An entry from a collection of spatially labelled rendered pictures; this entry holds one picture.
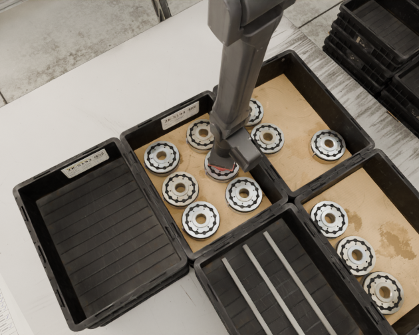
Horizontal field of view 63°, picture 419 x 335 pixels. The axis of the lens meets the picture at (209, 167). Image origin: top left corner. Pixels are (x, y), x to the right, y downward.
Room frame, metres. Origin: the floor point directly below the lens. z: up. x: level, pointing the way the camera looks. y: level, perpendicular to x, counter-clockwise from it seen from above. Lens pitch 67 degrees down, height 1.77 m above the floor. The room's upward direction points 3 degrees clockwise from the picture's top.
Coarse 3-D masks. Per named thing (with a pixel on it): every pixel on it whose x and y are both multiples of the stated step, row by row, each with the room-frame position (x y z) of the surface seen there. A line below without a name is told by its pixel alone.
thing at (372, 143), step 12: (300, 60) 0.72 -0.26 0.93; (312, 72) 0.68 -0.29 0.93; (324, 84) 0.64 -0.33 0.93; (216, 96) 0.58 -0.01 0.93; (360, 132) 0.48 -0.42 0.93; (372, 144) 0.45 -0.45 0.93; (264, 156) 0.39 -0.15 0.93; (360, 156) 0.41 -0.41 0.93; (336, 168) 0.37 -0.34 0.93; (312, 180) 0.33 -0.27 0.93; (288, 192) 0.29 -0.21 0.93; (300, 192) 0.30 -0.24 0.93
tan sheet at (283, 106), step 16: (272, 80) 0.72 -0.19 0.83; (288, 80) 0.72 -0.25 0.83; (256, 96) 0.65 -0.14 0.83; (272, 96) 0.66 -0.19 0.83; (288, 96) 0.66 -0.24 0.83; (272, 112) 0.60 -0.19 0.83; (288, 112) 0.60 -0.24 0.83; (304, 112) 0.60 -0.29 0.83; (288, 128) 0.54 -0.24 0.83; (304, 128) 0.54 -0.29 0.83; (320, 128) 0.55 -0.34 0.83; (288, 144) 0.48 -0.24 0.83; (304, 144) 0.49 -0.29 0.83; (272, 160) 0.43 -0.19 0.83; (288, 160) 0.43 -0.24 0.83; (304, 160) 0.43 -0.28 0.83; (288, 176) 0.38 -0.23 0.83; (304, 176) 0.38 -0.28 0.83
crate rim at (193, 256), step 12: (204, 96) 0.58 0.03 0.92; (180, 108) 0.53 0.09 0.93; (156, 120) 0.49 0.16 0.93; (132, 132) 0.44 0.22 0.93; (132, 156) 0.37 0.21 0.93; (264, 168) 0.36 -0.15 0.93; (144, 180) 0.31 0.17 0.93; (276, 180) 0.33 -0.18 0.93; (156, 192) 0.27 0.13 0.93; (276, 204) 0.26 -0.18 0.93; (168, 216) 0.21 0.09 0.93; (264, 216) 0.23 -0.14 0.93; (240, 228) 0.19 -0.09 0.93; (180, 240) 0.16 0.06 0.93; (216, 240) 0.16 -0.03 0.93; (204, 252) 0.13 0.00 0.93
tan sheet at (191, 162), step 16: (176, 144) 0.46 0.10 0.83; (192, 160) 0.41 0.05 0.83; (240, 176) 0.37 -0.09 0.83; (160, 192) 0.31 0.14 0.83; (208, 192) 0.32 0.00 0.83; (224, 192) 0.32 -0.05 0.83; (224, 208) 0.27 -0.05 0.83; (224, 224) 0.23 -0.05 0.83; (192, 240) 0.18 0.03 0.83; (208, 240) 0.18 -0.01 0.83
